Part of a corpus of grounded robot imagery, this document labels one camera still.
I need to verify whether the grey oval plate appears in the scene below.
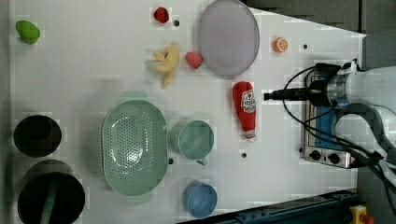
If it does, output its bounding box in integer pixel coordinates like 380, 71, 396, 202
197, 0, 260, 78

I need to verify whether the pink strawberry plush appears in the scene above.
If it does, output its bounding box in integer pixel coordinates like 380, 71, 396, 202
185, 52, 203, 69

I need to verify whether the red plush ketchup bottle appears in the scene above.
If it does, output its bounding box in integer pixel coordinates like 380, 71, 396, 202
232, 81, 256, 142

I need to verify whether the yellow banana plush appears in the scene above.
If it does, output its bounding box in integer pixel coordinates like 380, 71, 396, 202
149, 43, 180, 89

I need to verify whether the green oval strainer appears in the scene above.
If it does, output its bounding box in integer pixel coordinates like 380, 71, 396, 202
101, 91, 168, 205

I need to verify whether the green mug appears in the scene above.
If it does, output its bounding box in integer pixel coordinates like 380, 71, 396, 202
169, 119, 215, 166

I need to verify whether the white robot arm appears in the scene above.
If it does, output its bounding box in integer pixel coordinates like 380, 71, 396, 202
263, 60, 395, 171

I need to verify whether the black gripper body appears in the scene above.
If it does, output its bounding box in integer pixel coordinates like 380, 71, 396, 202
307, 80, 331, 106

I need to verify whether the orange slice toy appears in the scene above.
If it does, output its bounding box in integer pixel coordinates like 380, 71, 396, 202
273, 37, 289, 52

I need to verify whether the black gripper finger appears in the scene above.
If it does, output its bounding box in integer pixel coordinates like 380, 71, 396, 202
263, 89, 308, 101

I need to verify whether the black cylinder with spatula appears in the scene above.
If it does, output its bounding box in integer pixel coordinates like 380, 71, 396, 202
18, 160, 85, 224

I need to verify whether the black cable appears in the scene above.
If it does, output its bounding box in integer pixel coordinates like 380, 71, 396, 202
281, 63, 396, 216

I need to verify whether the blue cup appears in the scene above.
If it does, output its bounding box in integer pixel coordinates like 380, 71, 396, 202
182, 180, 218, 218

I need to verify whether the green spatula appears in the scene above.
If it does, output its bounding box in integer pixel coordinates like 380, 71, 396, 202
40, 179, 59, 224

